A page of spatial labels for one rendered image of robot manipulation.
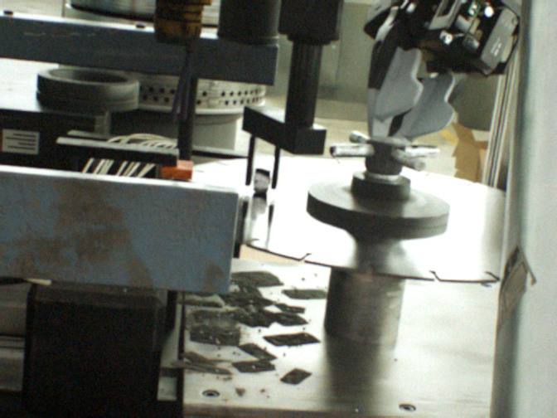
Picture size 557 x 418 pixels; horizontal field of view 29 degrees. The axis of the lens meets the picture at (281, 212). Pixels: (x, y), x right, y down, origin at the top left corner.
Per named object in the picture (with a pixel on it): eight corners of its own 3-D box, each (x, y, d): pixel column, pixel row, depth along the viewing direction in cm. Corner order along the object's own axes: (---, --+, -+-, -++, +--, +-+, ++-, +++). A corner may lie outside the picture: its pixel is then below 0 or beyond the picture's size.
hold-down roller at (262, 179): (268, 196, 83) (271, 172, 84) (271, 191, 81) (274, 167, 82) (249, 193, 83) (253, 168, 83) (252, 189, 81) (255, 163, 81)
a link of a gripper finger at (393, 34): (365, 79, 87) (410, -13, 88) (354, 80, 88) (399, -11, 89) (405, 109, 89) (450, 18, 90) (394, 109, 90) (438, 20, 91)
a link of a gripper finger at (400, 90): (381, 140, 83) (432, 39, 84) (341, 138, 88) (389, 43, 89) (409, 160, 84) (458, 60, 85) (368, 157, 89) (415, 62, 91)
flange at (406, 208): (389, 236, 75) (395, 201, 74) (276, 197, 82) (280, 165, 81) (477, 218, 83) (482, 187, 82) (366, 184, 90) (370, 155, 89)
